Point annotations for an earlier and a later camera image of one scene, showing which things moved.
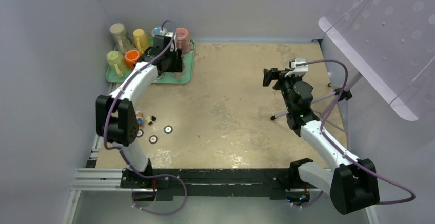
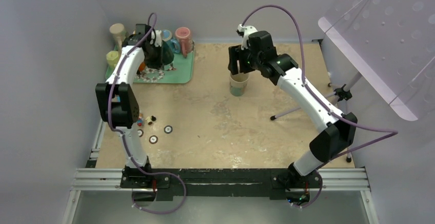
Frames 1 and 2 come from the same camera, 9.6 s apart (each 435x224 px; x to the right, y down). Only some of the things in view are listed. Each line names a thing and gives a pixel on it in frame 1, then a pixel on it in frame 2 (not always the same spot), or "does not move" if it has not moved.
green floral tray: x=186 y=76 does not move
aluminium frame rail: x=93 y=179 does not move
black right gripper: x=273 y=75 -> x=236 y=54
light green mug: x=116 y=59 does not move
